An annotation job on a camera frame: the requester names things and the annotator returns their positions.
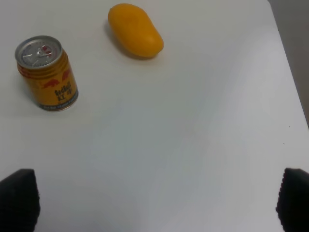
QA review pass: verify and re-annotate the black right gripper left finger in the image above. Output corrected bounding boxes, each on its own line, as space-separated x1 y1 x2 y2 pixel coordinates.
0 169 41 232

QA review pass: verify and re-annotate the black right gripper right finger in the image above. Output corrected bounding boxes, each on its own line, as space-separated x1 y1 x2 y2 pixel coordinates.
276 168 309 232

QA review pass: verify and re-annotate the yellow Red Bull can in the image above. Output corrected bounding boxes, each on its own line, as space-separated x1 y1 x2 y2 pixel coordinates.
14 35 79 112

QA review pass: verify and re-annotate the yellow mango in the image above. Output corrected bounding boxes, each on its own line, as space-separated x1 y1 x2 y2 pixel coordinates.
108 3 164 58

